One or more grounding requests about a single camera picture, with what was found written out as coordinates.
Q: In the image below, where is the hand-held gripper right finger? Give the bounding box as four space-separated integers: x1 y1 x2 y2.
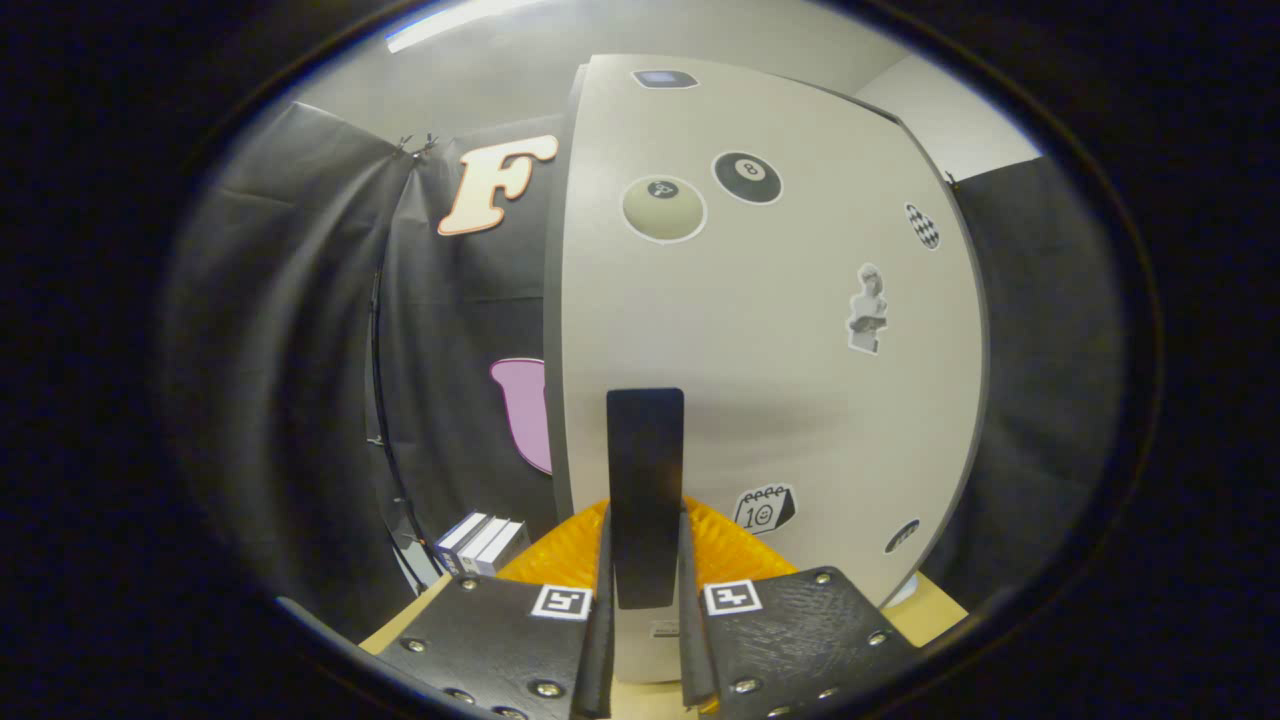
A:
678 497 921 720

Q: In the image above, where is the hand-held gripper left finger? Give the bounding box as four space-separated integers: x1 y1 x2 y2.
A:
378 500 616 720

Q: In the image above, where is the black door handle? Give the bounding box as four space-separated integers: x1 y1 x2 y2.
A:
606 388 686 611

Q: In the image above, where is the white cabinet door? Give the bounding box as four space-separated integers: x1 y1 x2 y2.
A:
560 55 991 686

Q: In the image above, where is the dark grey cabinet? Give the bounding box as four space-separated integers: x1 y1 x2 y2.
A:
541 55 993 611

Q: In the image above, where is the black backdrop cloth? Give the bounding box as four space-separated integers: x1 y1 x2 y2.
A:
165 100 1126 641

